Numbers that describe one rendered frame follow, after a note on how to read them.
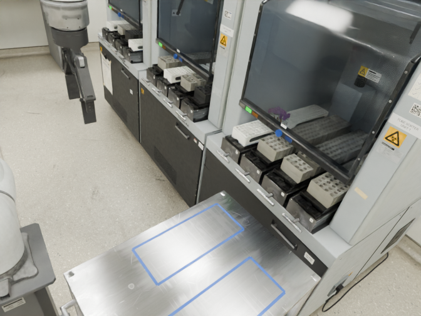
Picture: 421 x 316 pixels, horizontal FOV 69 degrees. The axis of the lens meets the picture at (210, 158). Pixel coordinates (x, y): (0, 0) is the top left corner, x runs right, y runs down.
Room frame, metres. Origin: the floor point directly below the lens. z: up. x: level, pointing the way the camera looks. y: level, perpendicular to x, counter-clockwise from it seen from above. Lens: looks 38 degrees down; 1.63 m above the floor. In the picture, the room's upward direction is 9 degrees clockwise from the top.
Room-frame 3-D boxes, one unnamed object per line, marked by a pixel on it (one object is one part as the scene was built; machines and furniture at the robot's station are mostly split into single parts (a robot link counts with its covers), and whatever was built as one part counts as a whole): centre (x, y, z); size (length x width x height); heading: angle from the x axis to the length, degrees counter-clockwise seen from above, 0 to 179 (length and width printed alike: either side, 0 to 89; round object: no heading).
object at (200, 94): (1.55, 0.11, 0.85); 0.12 x 0.02 x 0.06; 40
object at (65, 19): (0.68, 0.36, 1.43); 0.09 x 0.09 x 0.06
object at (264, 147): (1.12, -0.25, 0.85); 0.12 x 0.02 x 0.06; 40
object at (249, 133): (1.30, -0.23, 0.83); 0.30 x 0.10 x 0.06; 130
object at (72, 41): (0.68, 0.36, 1.36); 0.08 x 0.07 x 0.09; 40
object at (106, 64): (2.52, 1.04, 0.43); 0.27 x 0.02 x 0.36; 40
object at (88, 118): (0.63, 0.31, 1.22); 0.03 x 0.01 x 0.07; 130
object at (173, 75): (1.84, 0.23, 0.83); 0.30 x 0.10 x 0.06; 130
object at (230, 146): (1.39, -0.33, 0.78); 0.73 x 0.14 x 0.09; 130
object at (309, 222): (1.04, -0.62, 0.78); 0.73 x 0.14 x 0.09; 130
